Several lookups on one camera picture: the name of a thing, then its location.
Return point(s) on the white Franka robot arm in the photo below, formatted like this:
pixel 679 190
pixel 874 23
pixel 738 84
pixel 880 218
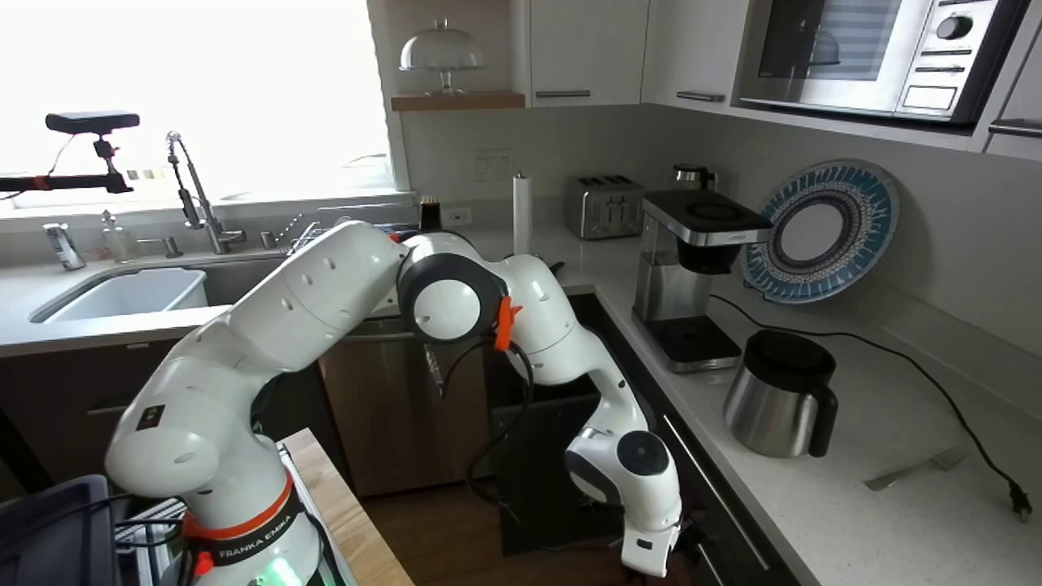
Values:
pixel 312 294

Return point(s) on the white upper cabinet door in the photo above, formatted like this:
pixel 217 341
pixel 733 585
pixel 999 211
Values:
pixel 588 51
pixel 693 51
pixel 1021 110

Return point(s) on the white paper towel roll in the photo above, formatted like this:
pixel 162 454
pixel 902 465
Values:
pixel 523 213

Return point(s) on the steel toaster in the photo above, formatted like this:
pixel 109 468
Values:
pixel 607 213

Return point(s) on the small black bottle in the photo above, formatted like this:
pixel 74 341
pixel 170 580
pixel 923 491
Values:
pixel 431 213

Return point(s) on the steel drip coffee maker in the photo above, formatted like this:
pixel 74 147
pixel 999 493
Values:
pixel 670 294

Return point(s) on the steel dishwasher front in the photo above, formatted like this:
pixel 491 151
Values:
pixel 379 433

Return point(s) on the steel kettle in corner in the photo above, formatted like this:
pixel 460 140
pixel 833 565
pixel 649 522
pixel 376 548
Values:
pixel 692 176

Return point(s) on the glass cake dome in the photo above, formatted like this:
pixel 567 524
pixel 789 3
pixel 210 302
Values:
pixel 439 51

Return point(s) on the dark grey drawer front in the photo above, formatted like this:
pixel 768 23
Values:
pixel 716 478

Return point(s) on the steel coffee carafe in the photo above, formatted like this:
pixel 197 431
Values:
pixel 768 411

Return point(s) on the wooden table top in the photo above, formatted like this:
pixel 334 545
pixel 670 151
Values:
pixel 346 522

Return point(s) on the chrome kitchen faucet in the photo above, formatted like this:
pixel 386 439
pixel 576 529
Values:
pixel 221 235

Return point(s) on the bright kitchen window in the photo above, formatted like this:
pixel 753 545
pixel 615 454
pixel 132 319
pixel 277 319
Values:
pixel 239 85

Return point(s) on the blue patterned decorative plate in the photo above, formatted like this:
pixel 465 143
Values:
pixel 867 215

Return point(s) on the white kitchen sink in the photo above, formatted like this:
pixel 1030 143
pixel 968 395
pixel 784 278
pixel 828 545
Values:
pixel 132 294

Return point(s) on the silver microwave oven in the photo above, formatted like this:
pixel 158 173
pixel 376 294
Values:
pixel 847 52

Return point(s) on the silver fork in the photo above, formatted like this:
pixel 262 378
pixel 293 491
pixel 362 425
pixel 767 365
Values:
pixel 912 469

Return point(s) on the small chrome tap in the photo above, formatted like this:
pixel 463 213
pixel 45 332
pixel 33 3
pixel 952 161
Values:
pixel 67 248

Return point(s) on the dark plastic crate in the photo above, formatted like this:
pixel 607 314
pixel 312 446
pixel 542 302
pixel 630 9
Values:
pixel 52 538

